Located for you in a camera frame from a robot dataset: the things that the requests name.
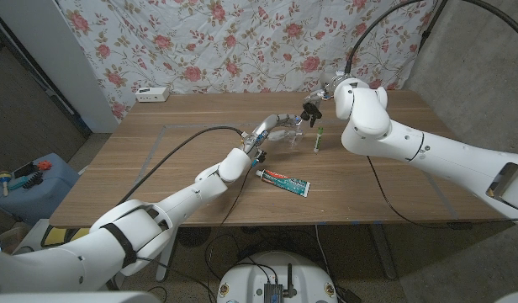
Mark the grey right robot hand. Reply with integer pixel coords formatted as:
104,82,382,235
303,71,352,113

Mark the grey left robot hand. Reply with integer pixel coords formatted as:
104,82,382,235
240,113,305,153

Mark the clear plastic spray bottle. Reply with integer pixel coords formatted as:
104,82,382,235
286,117,306,148

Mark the green white marker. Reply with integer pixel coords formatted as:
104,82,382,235
313,126,325,154

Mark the toothpaste tube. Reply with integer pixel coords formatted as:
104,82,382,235
255,168,311,199

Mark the grey tape table outline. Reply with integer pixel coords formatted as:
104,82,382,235
124,120,457,221

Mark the floral backdrop cloth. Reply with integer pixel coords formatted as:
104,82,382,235
56,0,439,123

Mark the white power strip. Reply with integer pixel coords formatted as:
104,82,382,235
135,86,171,104

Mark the black backdrop pole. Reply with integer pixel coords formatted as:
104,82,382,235
417,0,449,54

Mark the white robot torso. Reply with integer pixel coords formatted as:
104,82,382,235
216,251,339,303

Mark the white table leg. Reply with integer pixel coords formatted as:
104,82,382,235
367,223,398,281
155,226,179,283

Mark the blue storage box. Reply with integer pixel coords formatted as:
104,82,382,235
0,152,82,226

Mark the black bristle brush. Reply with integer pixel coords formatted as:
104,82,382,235
22,171,45,189

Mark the yellow black floor mat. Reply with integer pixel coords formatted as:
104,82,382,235
40,225,92,248

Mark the black block toy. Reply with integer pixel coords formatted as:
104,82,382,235
13,162,40,178

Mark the yellow blue rattle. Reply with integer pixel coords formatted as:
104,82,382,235
0,170,13,198

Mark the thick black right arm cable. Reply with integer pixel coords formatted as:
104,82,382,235
344,0,518,75

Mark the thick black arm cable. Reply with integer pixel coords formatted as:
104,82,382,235
344,0,518,75
115,125,246,205

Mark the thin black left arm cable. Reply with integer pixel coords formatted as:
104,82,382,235
203,166,251,303

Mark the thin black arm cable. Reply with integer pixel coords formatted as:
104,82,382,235
366,155,518,231
203,166,251,303

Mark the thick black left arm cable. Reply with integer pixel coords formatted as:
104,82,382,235
115,125,246,205

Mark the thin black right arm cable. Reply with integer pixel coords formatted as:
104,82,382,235
366,155,518,231

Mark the teal toy handle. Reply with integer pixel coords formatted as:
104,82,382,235
7,176,29,191

